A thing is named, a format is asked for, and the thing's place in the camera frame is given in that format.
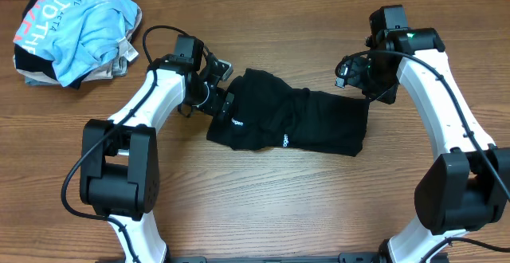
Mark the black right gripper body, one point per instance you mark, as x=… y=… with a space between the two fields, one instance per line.
x=377 y=80

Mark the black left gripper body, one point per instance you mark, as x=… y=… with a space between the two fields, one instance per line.
x=227 y=104

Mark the black polo shirt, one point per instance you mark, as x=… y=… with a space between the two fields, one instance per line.
x=267 y=112

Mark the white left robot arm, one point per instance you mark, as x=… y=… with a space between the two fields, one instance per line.
x=119 y=172

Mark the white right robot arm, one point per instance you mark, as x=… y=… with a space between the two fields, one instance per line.
x=467 y=186

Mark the grey folded garment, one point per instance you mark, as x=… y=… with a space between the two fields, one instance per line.
x=115 y=68

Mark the light blue printed t-shirt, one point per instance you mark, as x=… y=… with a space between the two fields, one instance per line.
x=76 y=35

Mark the black folded garment in pile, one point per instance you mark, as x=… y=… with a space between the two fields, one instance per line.
x=39 y=69

